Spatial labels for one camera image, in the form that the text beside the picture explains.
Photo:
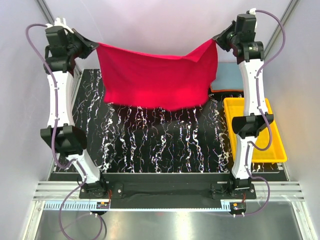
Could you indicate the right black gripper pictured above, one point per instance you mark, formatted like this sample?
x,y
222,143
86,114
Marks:
x,y
223,39

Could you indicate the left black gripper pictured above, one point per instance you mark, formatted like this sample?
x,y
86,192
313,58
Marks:
x,y
83,45

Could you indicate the red polo shirt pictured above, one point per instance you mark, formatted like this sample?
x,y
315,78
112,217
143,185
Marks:
x,y
152,81

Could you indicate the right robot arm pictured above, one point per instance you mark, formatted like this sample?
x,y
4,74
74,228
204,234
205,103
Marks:
x,y
250,59

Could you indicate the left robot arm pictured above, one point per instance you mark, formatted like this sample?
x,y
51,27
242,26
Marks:
x,y
61,134

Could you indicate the folded grey-blue shirt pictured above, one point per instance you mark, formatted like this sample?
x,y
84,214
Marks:
x,y
228,78

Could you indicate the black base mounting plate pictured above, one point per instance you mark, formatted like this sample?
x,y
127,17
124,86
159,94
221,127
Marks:
x,y
175,189

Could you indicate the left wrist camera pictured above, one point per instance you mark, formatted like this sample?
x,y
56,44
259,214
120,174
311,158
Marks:
x,y
60,22

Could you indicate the left aluminium frame post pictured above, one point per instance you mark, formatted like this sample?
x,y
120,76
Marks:
x,y
46,12

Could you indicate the aluminium frame post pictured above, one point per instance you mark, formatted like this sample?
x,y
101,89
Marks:
x,y
46,12
288,12

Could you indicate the right aluminium frame post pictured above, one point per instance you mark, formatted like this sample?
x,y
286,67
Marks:
x,y
288,12

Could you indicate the slotted cable duct rail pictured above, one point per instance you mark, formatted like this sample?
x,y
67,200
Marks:
x,y
98,206

